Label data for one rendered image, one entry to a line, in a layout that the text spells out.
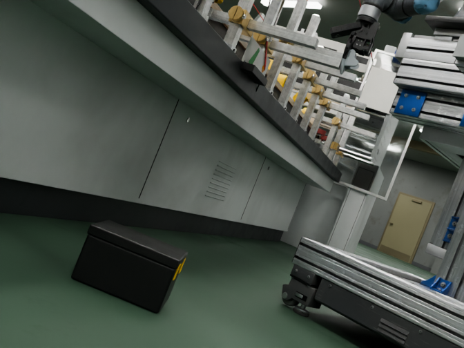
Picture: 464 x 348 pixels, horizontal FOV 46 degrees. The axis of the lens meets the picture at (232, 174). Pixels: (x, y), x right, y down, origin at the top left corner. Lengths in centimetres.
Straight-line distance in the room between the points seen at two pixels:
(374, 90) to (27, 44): 352
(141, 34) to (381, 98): 335
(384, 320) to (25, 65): 115
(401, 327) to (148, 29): 103
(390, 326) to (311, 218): 309
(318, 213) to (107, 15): 355
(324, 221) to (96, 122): 316
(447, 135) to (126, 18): 110
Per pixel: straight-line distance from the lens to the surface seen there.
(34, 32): 143
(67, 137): 162
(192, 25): 153
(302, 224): 463
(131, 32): 137
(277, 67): 230
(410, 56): 193
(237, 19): 182
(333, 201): 461
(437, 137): 193
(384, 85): 460
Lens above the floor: 31
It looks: 1 degrees up
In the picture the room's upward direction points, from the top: 22 degrees clockwise
